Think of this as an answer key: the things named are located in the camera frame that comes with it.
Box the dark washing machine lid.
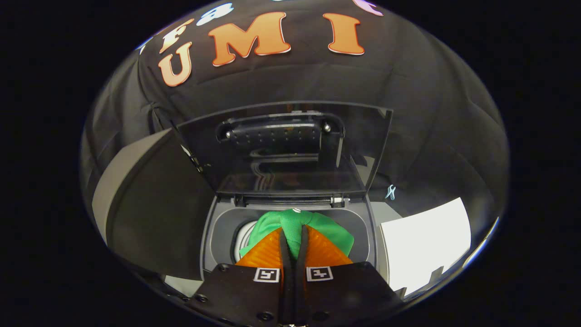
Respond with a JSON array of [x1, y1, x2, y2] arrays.
[[176, 101, 394, 198]]

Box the green polo shirt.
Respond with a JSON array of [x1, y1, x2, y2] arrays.
[[239, 209, 355, 259]]

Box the grey washing machine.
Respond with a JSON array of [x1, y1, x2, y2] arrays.
[[200, 194, 378, 282]]

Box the black backdrop cloth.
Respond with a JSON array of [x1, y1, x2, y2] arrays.
[[81, 0, 509, 273]]

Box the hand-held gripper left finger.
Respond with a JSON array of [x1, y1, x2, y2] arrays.
[[184, 227, 293, 327]]

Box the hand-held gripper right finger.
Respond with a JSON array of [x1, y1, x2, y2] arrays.
[[295, 225, 404, 327]]

